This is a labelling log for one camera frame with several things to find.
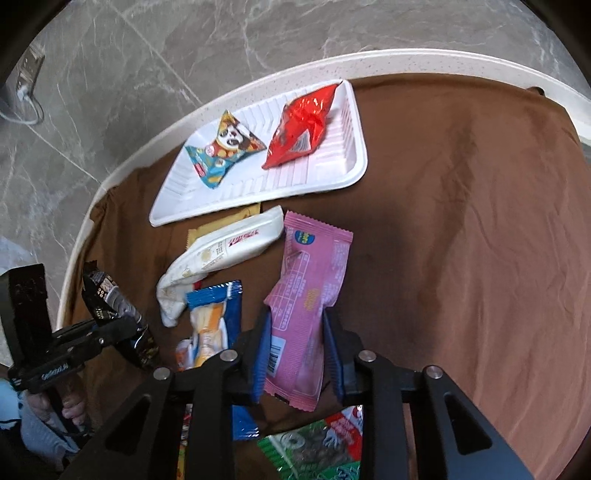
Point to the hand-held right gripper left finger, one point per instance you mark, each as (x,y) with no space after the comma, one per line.
(261,350)

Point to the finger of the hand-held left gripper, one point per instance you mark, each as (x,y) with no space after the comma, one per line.
(111,332)

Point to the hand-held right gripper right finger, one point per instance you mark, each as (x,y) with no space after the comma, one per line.
(332,350)

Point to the black snack packet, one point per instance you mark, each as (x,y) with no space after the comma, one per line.
(104,290)

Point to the blue snack packet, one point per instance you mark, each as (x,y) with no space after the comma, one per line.
(212,318)

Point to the pink snack packet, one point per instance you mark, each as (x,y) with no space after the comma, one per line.
(304,277)

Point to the green snack packet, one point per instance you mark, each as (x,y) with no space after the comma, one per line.
(304,447)

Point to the white snack packet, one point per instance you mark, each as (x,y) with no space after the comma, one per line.
(221,249)

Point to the tan snack packet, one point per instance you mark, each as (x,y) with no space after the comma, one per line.
(207,228)

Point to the white foam tray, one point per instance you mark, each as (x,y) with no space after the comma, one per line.
(240,184)

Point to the panda print snack packet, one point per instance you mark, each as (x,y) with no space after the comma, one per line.
(226,143)

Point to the person's left forearm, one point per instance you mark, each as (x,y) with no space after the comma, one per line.
(32,429)

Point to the person's left hand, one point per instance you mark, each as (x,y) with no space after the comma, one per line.
(74,408)

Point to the brown cloth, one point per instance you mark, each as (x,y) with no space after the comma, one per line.
(461,230)

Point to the power socket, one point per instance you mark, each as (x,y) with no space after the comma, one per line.
(28,69)

